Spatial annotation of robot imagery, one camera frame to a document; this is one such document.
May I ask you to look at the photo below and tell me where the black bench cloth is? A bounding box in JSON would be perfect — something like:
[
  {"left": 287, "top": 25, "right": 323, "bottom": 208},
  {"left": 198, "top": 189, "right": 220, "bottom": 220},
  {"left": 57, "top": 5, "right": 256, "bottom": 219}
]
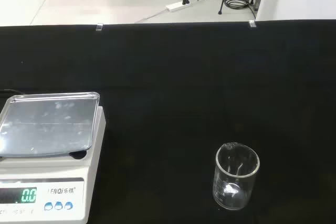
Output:
[{"left": 0, "top": 19, "right": 336, "bottom": 224}]

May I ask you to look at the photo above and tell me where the white power strip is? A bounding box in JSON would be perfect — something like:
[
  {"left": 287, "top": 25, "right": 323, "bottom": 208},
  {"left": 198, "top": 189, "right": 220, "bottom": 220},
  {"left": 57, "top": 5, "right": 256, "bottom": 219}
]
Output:
[{"left": 165, "top": 0, "right": 194, "bottom": 13}]

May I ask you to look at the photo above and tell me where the white electronic balance steel pan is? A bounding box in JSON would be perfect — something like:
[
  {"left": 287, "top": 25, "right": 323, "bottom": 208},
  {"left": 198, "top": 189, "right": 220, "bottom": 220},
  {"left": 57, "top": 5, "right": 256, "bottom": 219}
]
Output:
[{"left": 0, "top": 91, "right": 107, "bottom": 222}]

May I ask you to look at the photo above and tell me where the white power strip cable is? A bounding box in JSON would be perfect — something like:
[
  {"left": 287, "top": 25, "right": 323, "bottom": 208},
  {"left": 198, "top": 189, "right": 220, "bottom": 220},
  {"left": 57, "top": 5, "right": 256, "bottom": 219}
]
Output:
[{"left": 134, "top": 8, "right": 169, "bottom": 24}]

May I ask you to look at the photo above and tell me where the coiled black cable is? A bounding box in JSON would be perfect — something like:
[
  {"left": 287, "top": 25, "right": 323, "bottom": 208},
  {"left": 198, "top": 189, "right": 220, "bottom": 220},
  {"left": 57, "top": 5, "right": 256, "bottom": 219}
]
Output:
[{"left": 224, "top": 0, "right": 257, "bottom": 12}]

